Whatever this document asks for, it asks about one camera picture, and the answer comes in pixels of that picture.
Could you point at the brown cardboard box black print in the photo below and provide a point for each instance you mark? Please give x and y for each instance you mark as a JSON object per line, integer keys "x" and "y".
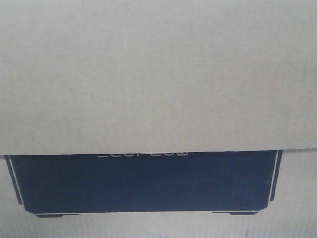
{"x": 103, "y": 76}

